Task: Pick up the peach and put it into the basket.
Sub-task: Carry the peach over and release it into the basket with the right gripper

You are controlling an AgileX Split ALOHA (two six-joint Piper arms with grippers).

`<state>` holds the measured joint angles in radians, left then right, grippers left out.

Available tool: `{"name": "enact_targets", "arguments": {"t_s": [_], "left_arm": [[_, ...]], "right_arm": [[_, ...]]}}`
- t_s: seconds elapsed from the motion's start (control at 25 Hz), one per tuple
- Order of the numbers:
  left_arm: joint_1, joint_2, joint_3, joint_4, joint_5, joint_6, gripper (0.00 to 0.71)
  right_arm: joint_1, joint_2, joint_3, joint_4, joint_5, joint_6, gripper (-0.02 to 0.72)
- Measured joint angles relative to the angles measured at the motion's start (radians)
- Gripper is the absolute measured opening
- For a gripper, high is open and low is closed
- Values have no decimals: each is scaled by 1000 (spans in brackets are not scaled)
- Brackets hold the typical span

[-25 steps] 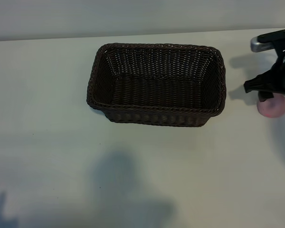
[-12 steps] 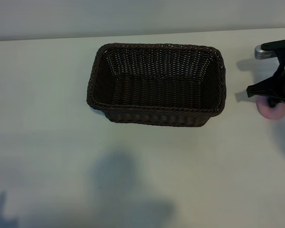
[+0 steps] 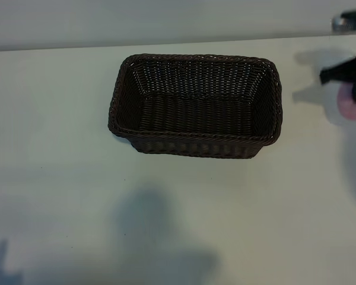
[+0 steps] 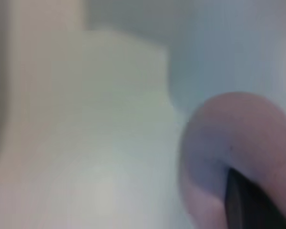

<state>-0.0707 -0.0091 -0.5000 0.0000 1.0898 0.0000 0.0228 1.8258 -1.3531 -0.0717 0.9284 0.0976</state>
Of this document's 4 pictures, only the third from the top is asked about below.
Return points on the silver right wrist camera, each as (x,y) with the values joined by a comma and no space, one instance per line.
(342,25)

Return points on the pink peach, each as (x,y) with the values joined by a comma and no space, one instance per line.
(348,108)

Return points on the dark brown wicker basket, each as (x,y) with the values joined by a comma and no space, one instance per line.
(195,118)

